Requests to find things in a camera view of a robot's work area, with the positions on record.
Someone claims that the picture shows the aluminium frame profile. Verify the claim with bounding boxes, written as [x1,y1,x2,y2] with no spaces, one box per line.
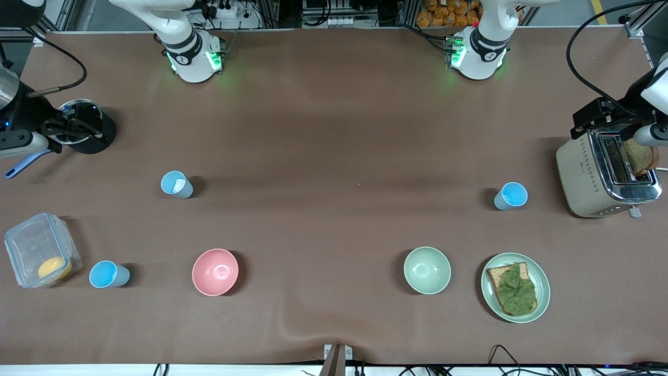
[624,0,668,38]
[29,0,84,34]

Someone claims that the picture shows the toast slice with crust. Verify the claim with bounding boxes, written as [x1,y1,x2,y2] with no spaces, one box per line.
[486,261,538,316]

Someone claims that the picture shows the brown table cloth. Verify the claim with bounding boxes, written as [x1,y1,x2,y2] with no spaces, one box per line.
[0,26,668,366]

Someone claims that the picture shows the brown bread slice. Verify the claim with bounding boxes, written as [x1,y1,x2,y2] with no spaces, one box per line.
[622,137,660,177]

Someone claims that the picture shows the pink bowl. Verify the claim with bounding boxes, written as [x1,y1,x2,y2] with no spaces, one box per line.
[192,248,240,297]

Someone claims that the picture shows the beige chrome toaster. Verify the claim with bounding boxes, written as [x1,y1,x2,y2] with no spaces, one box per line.
[555,128,663,219]

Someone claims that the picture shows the red black cable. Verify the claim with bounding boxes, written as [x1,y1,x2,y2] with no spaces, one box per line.
[488,345,522,369]

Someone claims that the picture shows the metal mounting bracket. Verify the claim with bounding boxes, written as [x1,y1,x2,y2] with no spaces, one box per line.
[323,344,353,362]

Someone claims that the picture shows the brown camera post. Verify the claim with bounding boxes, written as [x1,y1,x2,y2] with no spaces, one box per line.
[319,345,346,376]

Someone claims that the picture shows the orange snack packs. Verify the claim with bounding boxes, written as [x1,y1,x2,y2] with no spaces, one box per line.
[416,0,481,28]

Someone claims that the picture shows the green lettuce leaf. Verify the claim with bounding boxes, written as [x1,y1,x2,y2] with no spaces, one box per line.
[495,262,538,316]

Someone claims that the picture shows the glass lid blue knob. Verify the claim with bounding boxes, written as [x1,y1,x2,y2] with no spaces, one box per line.
[52,99,102,144]

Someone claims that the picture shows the green plate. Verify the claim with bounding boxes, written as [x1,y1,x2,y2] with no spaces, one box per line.
[481,252,551,324]

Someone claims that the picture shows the black saucepan blue handle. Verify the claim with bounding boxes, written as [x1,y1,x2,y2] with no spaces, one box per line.
[4,99,116,180]

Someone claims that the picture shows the blue cup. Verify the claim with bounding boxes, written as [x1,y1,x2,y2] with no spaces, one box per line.
[494,182,529,212]
[89,260,131,289]
[160,170,194,199]

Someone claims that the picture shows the green bowl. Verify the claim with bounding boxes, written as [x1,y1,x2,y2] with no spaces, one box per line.
[403,246,452,295]

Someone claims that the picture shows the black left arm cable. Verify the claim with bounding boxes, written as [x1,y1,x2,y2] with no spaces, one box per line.
[566,0,668,115]

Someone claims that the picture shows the clear plastic container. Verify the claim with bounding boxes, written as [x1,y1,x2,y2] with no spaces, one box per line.
[4,211,83,289]

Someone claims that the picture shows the yellow round food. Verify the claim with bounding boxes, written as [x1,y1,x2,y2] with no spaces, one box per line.
[38,256,73,285]

